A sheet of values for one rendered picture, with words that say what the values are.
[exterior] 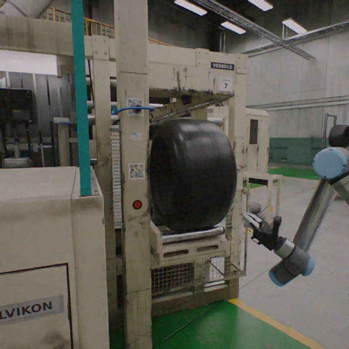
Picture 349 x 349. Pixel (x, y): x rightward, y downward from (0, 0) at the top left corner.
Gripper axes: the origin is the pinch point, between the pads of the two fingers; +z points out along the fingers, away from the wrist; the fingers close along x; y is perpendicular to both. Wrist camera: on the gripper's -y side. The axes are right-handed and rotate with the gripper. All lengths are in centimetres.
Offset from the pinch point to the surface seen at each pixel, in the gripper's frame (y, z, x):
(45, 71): -15, 104, -25
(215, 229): 17.3, 5.8, -3.6
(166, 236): 21.8, 22.3, -22.5
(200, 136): -18.6, 37.5, 0.8
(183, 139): -16.3, 41.8, -6.0
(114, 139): -2, 67, -18
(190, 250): 23.5, 9.7, -18.6
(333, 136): 97, -116, 530
